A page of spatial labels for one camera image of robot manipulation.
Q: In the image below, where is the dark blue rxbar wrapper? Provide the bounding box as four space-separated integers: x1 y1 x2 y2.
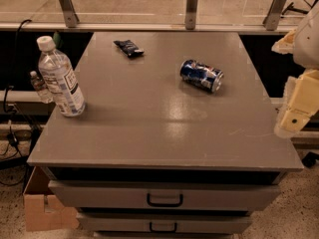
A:
114 40 145 58

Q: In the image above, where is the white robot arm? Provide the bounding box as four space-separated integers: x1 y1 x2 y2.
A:
271 4 319 138

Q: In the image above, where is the clear plastic water bottle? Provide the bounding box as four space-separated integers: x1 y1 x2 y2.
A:
37 36 85 117

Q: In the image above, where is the small plastic bottle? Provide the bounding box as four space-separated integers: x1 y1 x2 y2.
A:
30 71 53 104

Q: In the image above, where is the blue soda can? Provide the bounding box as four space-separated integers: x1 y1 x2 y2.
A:
179 59 223 93

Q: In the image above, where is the grey drawer cabinet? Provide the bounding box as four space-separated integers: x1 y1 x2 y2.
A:
29 32 302 239

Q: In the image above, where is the lower grey drawer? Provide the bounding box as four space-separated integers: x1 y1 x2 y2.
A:
77 213 251 234

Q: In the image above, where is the grey drawer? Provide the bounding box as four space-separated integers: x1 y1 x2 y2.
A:
49 180 280 211
77 213 251 234

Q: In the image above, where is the upper grey drawer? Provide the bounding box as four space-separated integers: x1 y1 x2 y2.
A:
49 180 280 211

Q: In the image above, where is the cardboard box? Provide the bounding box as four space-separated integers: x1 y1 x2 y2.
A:
23 167 79 232

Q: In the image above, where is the right metal bracket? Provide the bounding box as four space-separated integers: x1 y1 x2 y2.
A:
263 0 287 31

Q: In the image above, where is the metal bracket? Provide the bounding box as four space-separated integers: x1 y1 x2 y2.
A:
59 0 79 28
263 0 287 31
184 0 198 30

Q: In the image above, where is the middle metal bracket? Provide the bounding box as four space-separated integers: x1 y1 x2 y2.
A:
184 0 198 30

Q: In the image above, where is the left metal bracket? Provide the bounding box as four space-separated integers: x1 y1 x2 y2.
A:
59 0 79 28

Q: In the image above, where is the black cable left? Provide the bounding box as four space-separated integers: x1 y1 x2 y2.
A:
0 18 43 187

